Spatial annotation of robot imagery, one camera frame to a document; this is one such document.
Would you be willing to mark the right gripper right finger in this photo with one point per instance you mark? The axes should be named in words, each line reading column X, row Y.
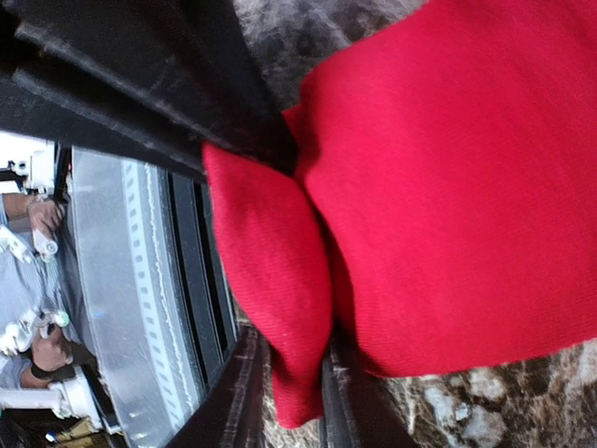
column 355, row 413

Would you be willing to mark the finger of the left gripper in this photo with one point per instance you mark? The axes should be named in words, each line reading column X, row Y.
column 148, row 80

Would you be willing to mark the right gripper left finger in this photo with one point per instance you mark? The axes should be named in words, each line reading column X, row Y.
column 231, row 415

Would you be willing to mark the red santa sock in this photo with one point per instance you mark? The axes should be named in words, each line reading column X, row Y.
column 443, row 209

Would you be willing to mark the seated operator in striped shirt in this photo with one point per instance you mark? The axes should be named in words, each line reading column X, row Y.
column 47, row 286

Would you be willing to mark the white slotted cable duct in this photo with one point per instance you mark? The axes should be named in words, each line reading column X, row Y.
column 156, row 292

